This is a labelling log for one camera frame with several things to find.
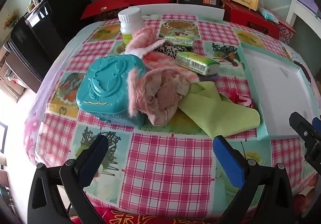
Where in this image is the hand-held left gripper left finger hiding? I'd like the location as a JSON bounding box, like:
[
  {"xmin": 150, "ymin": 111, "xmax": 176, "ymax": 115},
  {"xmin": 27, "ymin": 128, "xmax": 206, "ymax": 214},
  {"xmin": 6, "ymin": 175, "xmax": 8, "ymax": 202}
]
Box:
[{"xmin": 27, "ymin": 134, "xmax": 109, "ymax": 224}]

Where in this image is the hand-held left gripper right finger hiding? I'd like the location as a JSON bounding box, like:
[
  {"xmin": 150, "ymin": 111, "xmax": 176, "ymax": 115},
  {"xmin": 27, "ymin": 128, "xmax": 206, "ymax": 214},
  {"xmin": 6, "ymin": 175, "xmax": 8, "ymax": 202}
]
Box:
[{"xmin": 213, "ymin": 135, "xmax": 294, "ymax": 224}]

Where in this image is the light green cloth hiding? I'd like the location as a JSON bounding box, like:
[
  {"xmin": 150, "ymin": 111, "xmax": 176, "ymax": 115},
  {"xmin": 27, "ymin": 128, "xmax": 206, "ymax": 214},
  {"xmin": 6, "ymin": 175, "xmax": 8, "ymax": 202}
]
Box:
[{"xmin": 178, "ymin": 81, "xmax": 260, "ymax": 139}]

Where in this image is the teal shallow cardboard box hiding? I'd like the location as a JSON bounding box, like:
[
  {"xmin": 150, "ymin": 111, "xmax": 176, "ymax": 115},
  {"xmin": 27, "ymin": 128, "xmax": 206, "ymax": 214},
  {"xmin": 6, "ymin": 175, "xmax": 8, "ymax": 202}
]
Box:
[{"xmin": 237, "ymin": 43, "xmax": 321, "ymax": 141}]

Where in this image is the pink furry printed sock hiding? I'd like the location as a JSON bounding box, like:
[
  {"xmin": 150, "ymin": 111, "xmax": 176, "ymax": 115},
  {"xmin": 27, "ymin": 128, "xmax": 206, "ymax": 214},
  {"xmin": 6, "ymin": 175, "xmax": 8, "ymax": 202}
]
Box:
[
  {"xmin": 125, "ymin": 26, "xmax": 166, "ymax": 57},
  {"xmin": 127, "ymin": 68, "xmax": 191, "ymax": 126}
]

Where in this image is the green tissue pack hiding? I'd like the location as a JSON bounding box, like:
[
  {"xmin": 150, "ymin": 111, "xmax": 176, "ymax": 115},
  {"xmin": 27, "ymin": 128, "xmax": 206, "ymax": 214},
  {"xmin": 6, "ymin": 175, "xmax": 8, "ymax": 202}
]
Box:
[
  {"xmin": 176, "ymin": 52, "xmax": 220, "ymax": 75},
  {"xmin": 164, "ymin": 36, "xmax": 194, "ymax": 50}
]

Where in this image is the pink white face mask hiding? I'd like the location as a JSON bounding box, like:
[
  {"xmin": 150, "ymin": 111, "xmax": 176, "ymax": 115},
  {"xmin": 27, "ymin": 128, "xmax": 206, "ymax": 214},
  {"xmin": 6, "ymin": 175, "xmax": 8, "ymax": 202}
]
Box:
[{"xmin": 143, "ymin": 52, "xmax": 200, "ymax": 82}]

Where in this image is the leopard print scrunchie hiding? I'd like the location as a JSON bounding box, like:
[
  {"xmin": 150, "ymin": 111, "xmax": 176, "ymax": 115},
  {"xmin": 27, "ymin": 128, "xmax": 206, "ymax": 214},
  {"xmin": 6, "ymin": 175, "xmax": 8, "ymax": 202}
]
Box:
[{"xmin": 153, "ymin": 44, "xmax": 185, "ymax": 59}]

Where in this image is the pink checked printed tablecloth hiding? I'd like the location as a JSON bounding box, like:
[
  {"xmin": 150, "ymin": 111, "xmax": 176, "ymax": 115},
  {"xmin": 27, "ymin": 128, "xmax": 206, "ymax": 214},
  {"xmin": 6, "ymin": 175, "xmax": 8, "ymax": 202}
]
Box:
[{"xmin": 24, "ymin": 14, "xmax": 321, "ymax": 219}]

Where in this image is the red gold printed cloth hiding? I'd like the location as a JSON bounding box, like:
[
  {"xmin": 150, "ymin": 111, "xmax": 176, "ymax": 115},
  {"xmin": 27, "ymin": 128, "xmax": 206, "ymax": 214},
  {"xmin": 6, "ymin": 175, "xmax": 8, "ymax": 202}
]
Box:
[{"xmin": 70, "ymin": 208, "xmax": 221, "ymax": 224}]

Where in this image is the teal plastic toy case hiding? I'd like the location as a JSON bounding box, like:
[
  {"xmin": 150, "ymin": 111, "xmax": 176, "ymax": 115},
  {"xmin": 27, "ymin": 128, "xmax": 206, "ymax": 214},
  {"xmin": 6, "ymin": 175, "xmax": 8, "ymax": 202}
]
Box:
[{"xmin": 76, "ymin": 54, "xmax": 148, "ymax": 126}]

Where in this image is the red patterned box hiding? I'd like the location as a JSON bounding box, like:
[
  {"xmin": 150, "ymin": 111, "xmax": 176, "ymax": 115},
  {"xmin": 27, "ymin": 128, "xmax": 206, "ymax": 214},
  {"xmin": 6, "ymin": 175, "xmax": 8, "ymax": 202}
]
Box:
[{"xmin": 276, "ymin": 17, "xmax": 296, "ymax": 44}]

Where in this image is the white shelf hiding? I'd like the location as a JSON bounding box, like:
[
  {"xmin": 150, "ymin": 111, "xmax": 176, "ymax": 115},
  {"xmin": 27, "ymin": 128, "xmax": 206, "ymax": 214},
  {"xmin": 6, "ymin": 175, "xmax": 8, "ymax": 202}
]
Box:
[{"xmin": 286, "ymin": 0, "xmax": 321, "ymax": 39}]

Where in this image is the blue wet wipes pack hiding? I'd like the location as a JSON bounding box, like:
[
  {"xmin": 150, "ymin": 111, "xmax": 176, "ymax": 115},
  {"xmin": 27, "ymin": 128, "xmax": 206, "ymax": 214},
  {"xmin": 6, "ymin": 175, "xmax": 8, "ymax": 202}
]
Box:
[{"xmin": 258, "ymin": 7, "xmax": 279, "ymax": 24}]

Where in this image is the red cardboard carry box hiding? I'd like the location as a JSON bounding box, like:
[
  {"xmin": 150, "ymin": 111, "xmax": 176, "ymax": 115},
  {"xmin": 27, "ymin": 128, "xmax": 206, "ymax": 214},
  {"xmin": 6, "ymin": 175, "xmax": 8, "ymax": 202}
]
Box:
[{"xmin": 222, "ymin": 0, "xmax": 280, "ymax": 40}]

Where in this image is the white pill bottle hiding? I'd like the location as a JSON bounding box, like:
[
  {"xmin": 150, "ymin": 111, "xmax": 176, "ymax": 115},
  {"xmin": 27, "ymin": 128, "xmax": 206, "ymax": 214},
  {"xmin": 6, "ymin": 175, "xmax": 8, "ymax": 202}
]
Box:
[{"xmin": 118, "ymin": 9, "xmax": 146, "ymax": 47}]

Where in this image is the black cabinet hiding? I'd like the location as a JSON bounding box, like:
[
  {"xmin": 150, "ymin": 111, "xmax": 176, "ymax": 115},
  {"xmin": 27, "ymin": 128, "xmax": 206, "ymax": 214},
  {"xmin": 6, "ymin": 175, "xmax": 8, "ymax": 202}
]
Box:
[{"xmin": 5, "ymin": 0, "xmax": 92, "ymax": 94}]

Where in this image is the dark floral box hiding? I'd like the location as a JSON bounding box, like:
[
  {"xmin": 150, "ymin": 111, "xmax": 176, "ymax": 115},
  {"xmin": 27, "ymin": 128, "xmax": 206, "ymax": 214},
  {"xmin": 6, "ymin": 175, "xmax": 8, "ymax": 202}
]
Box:
[{"xmin": 95, "ymin": 10, "xmax": 121, "ymax": 21}]

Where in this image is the red flat gift box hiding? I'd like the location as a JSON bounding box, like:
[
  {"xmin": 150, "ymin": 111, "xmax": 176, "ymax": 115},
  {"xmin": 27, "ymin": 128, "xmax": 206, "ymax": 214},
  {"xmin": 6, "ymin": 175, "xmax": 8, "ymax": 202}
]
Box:
[{"xmin": 81, "ymin": 0, "xmax": 131, "ymax": 20}]

